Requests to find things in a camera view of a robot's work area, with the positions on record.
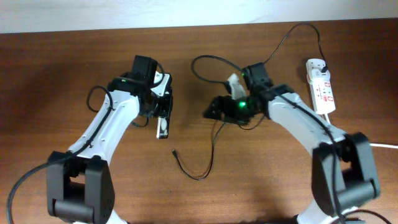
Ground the black USB-C charger cable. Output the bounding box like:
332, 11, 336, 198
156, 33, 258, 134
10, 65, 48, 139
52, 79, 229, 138
172, 22, 328, 181

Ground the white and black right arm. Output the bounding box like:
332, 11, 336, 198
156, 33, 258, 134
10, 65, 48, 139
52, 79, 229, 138
203, 63, 381, 223

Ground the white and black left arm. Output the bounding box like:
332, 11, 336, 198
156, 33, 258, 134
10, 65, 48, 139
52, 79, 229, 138
46, 55, 173, 223

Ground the white power strip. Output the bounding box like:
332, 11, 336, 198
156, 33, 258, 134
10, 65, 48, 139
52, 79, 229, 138
305, 58, 336, 114

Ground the white power strip cord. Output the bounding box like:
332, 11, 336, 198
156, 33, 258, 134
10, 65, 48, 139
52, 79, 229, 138
323, 113, 398, 149

